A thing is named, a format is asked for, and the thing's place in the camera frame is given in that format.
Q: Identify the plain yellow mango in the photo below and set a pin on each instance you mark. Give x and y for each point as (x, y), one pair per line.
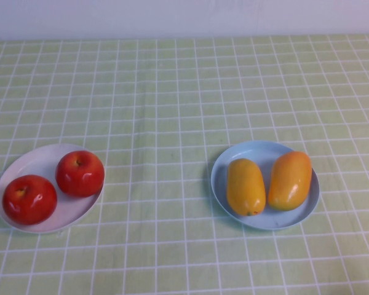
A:
(246, 187)

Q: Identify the red apple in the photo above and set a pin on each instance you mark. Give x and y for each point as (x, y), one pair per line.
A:
(80, 178)
(29, 202)

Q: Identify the orange-blushed yellow mango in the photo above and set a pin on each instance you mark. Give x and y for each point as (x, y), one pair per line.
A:
(290, 184)

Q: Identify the light blue round plate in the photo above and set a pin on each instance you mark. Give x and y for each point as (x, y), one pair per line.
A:
(273, 219)

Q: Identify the white round plate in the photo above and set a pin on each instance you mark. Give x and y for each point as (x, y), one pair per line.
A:
(34, 159)

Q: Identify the green checked tablecloth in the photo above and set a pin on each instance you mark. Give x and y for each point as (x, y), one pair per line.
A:
(184, 92)

